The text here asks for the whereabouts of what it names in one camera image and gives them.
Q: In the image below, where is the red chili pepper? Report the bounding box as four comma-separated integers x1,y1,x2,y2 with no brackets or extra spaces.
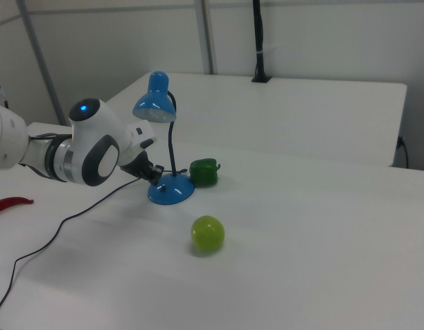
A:
0,195,35,217

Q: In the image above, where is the black camera pole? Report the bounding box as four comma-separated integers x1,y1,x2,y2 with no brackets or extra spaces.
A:
250,0,272,85

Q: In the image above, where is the blue desk lamp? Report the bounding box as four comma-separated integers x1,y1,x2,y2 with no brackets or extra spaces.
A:
131,71,196,207

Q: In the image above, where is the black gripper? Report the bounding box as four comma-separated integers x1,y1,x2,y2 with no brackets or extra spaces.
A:
119,152,165,187

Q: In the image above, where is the black lamp power cable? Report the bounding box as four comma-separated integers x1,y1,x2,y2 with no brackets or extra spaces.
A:
0,167,191,317

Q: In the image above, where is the green bell pepper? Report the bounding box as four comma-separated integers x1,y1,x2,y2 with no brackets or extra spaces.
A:
189,157,222,188

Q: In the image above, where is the green apple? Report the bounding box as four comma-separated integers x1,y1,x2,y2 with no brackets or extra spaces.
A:
190,215,226,257

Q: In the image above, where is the grey metal frame post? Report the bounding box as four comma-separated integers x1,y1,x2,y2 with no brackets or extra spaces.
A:
200,0,216,75
16,0,67,127

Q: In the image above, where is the black plug cable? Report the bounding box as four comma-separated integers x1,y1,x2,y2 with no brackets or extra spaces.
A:
397,135,410,169

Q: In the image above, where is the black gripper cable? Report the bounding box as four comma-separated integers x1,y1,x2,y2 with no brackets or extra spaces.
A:
27,133,74,142

